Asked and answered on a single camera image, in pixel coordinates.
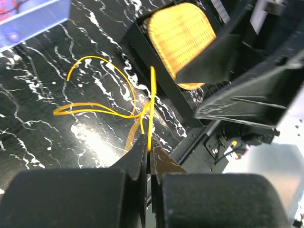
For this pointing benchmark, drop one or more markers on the woven orange bamboo mat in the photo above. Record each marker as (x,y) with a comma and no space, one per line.
(179,34)

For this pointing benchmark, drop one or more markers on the lavender plastic tray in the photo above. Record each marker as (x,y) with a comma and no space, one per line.
(21,20)

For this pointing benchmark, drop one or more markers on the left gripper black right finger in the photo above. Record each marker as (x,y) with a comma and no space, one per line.
(199,200)

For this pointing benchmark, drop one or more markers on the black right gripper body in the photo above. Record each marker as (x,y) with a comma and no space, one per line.
(262,27)

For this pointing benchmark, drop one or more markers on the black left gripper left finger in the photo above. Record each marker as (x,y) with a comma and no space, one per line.
(113,197)

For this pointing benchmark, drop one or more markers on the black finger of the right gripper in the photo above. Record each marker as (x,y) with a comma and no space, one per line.
(261,96)
(212,65)

